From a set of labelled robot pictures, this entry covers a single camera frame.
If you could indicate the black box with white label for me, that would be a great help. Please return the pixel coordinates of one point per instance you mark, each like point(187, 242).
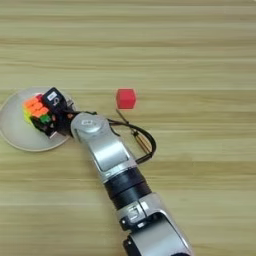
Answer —
point(54, 98)

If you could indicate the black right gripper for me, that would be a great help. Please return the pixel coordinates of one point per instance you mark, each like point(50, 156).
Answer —
point(62, 120)

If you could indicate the multicolour puzzle cube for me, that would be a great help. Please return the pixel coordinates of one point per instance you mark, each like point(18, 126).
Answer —
point(36, 108)

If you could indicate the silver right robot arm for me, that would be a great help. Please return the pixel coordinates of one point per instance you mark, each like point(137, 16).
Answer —
point(113, 160)

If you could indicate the round beige plate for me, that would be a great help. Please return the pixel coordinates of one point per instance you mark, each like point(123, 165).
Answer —
point(13, 130)

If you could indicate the small red cube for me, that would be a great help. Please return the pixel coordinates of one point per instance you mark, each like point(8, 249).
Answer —
point(126, 98)

